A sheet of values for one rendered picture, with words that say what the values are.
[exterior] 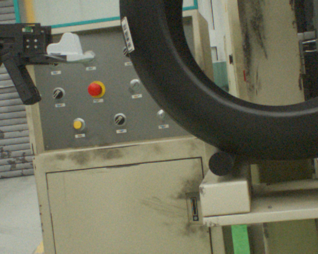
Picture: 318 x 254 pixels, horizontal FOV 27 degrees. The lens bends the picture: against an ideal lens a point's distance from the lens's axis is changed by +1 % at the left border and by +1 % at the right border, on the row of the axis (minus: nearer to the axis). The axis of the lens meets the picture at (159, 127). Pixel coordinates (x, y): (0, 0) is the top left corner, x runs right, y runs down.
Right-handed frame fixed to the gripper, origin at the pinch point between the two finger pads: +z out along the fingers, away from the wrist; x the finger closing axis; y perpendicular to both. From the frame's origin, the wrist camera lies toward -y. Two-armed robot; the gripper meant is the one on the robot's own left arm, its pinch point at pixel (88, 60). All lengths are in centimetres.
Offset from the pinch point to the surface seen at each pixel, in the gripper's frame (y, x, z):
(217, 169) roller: -20.2, -8.7, 26.5
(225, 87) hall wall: -15, 908, -18
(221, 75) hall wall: 4, 907, -24
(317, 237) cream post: -41, 29, 48
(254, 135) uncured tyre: -13.5, -12.0, 33.1
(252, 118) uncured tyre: -10.5, -12.6, 32.7
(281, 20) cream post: 10.0, 28.4, 38.5
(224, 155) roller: -17.5, -8.6, 27.7
